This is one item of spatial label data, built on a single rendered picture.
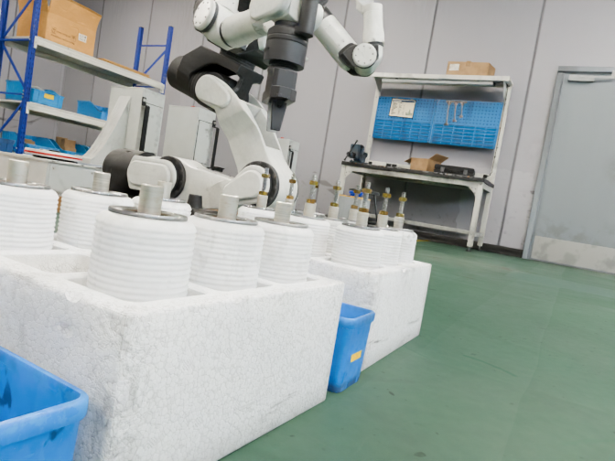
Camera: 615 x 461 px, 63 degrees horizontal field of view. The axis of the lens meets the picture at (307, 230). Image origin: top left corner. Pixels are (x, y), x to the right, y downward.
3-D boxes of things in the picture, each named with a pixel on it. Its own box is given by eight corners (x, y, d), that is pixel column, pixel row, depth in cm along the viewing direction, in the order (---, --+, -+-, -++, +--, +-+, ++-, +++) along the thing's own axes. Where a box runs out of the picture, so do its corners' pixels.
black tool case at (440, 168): (435, 175, 573) (437, 167, 572) (474, 180, 559) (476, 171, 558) (432, 172, 541) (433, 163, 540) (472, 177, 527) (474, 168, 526)
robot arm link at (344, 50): (352, 79, 163) (310, 26, 164) (354, 89, 176) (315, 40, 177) (381, 56, 161) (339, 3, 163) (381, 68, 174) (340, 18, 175)
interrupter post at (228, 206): (211, 220, 59) (215, 192, 59) (224, 221, 61) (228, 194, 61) (227, 223, 58) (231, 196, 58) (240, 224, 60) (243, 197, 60)
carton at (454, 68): (452, 82, 586) (454, 68, 585) (492, 82, 562) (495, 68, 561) (445, 75, 563) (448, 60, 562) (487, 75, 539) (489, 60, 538)
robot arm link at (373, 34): (383, 5, 162) (385, 66, 162) (383, 18, 172) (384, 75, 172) (350, 8, 163) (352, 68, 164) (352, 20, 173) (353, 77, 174)
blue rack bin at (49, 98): (2, 99, 536) (4, 80, 534) (35, 107, 570) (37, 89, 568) (31, 101, 514) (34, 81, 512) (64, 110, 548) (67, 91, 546)
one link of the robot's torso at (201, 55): (158, 82, 164) (179, 31, 160) (186, 92, 175) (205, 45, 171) (218, 116, 152) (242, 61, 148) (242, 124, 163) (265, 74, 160)
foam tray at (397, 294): (192, 316, 107) (205, 234, 106) (285, 297, 141) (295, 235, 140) (361, 372, 89) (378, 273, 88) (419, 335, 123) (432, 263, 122)
